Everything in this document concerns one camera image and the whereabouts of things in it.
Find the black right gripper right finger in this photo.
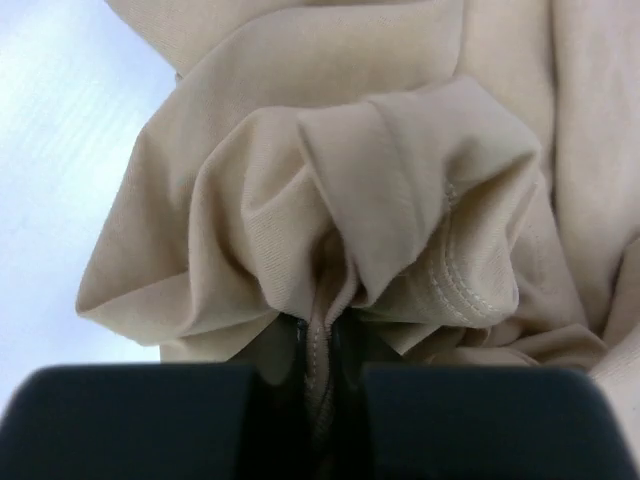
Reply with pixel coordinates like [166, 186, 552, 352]
[332, 317, 639, 480]

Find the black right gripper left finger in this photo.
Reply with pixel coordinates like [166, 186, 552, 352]
[1, 319, 308, 479]

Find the beige t shirt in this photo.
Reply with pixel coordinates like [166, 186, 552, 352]
[74, 0, 640, 451]

